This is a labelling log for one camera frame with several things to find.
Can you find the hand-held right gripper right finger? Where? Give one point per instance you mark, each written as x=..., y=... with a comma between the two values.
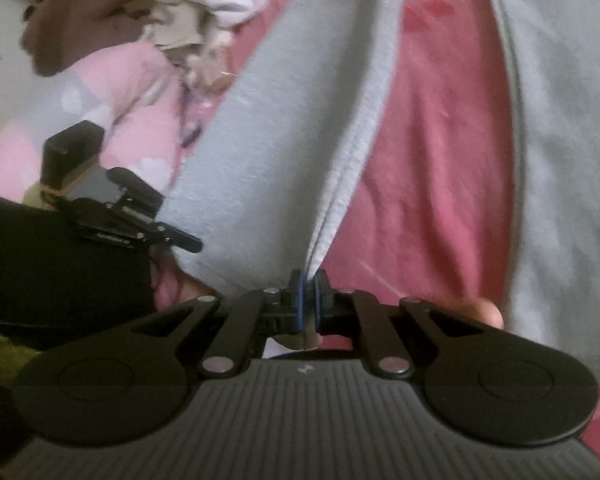
x=318, y=305

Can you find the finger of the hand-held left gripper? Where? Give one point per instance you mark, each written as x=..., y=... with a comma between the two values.
x=180, y=240

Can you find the grey fleece sweatshirt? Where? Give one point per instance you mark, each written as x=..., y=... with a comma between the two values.
x=280, y=135

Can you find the person's left hand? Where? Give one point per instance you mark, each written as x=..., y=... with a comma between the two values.
x=180, y=285

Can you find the beige crumpled cloth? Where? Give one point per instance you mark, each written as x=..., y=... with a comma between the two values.
x=190, y=45

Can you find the olive green mat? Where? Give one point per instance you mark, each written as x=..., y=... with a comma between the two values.
x=5, y=355

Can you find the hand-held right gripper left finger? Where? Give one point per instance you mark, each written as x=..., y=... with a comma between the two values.
x=300, y=305

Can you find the pink floral blanket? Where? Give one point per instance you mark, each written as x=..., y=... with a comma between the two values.
x=430, y=160

